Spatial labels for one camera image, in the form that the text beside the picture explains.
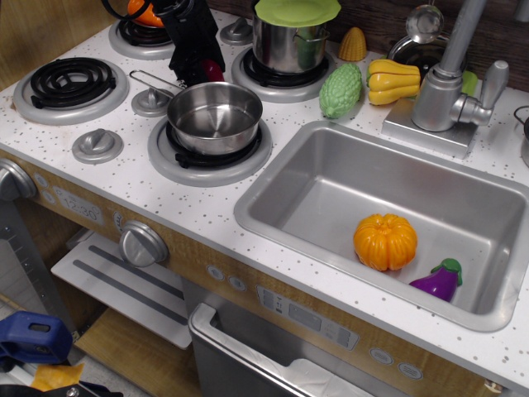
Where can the orange toy pumpkin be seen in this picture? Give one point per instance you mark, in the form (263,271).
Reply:
(385,242)

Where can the purple toy eggplant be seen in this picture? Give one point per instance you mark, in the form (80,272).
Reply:
(443,280)

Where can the yellow toy squash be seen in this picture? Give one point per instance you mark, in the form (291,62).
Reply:
(390,81)

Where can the silver toy faucet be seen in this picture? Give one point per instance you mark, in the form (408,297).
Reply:
(443,118)

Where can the green pot lid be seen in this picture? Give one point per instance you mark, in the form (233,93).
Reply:
(297,13)

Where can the yellow toy corn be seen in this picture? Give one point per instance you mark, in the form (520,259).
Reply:
(353,45)

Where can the grey oven door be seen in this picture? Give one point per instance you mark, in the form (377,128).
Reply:
(26,283)

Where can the yellow cloth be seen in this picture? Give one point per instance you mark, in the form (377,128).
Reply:
(52,377)

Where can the silver oven dial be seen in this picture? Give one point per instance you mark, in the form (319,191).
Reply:
(15,182)
(140,246)

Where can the silver oven dial right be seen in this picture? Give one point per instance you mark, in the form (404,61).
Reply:
(140,246)

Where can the steel bowl behind faucet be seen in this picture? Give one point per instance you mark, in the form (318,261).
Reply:
(424,56)

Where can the grey stove knob top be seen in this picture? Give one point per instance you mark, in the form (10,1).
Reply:
(239,32)

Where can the blue clamp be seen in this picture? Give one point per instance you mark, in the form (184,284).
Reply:
(33,338)

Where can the white oven shelf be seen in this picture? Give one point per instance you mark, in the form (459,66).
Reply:
(151,296)

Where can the grey stove knob middle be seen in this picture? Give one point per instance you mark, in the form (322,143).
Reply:
(152,102)

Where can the black front right burner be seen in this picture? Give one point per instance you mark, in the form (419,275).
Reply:
(186,158)

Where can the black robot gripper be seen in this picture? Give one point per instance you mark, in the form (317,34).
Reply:
(193,30)

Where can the steel ladle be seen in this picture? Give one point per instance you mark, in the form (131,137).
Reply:
(425,23)

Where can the grey stove knob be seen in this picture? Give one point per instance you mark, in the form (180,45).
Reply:
(97,147)
(152,102)
(239,32)

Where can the green toy bitter melon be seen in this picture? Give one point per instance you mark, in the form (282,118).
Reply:
(341,91)

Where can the grey toy sink basin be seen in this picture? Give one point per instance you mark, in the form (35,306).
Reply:
(443,236)

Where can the black front left burner coil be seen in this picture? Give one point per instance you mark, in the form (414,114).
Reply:
(71,82)

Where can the dark red toy sweet potato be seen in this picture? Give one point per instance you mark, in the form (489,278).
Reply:
(212,71)

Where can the grey stove knob front left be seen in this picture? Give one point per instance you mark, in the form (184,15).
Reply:
(97,147)

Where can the black back left burner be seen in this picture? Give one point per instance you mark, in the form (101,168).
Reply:
(138,35)

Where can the silver oven dial left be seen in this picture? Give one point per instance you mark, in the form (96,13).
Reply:
(15,182)

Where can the tall steel pot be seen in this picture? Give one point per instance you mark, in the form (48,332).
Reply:
(288,50)

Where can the grey dishwasher door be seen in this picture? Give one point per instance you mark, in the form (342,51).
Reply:
(255,358)

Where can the small steel saucepan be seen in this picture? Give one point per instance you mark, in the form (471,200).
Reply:
(213,118)

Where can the black back right burner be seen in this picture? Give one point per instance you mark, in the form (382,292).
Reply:
(266,77)

